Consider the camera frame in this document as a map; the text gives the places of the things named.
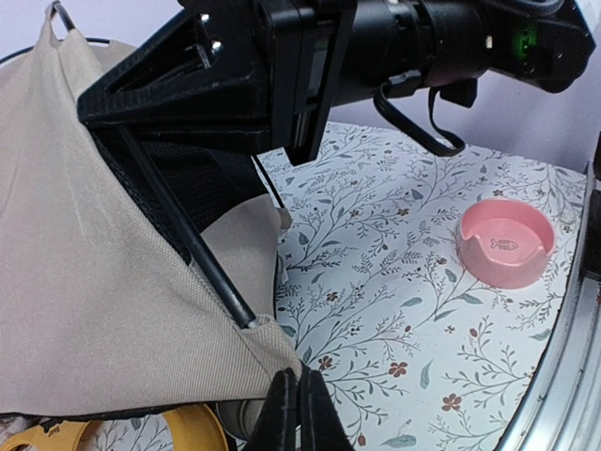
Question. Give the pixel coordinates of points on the beige pet tent fabric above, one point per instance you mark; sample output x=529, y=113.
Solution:
x=102, y=311

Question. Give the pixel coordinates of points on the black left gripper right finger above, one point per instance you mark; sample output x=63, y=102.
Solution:
x=320, y=425

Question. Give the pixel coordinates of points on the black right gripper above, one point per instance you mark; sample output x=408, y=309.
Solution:
x=322, y=54

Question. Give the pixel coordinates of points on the pink pet bowl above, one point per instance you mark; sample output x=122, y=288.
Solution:
x=505, y=243

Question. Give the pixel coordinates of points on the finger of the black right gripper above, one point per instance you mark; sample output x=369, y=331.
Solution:
x=198, y=80

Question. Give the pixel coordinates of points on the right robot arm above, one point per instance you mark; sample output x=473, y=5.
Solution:
x=546, y=44

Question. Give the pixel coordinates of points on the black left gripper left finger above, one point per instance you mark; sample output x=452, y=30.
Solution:
x=276, y=425

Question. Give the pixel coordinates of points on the yellow double bowl holder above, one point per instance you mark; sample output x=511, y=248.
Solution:
x=193, y=427

